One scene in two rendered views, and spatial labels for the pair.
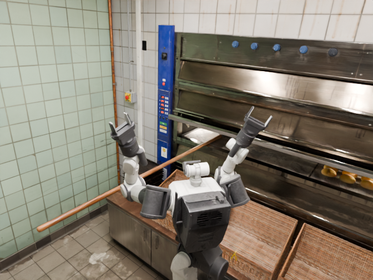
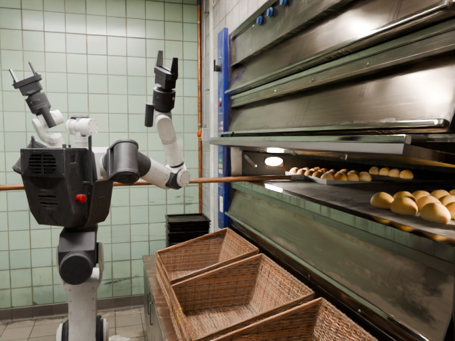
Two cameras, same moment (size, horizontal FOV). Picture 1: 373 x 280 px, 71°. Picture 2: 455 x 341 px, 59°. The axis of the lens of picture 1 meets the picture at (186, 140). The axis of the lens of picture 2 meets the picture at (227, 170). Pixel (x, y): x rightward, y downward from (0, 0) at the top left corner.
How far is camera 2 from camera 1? 1.67 m
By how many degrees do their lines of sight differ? 41
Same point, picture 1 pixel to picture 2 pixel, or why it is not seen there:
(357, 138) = (360, 97)
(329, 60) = not seen: outside the picture
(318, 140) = (320, 122)
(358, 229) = (380, 300)
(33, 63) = (103, 91)
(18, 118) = not seen: hidden behind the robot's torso
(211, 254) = (72, 243)
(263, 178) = (290, 220)
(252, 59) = (272, 31)
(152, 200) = not seen: hidden behind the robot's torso
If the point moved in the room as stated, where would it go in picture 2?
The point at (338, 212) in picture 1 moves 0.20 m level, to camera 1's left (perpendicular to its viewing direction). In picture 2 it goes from (359, 266) to (302, 255)
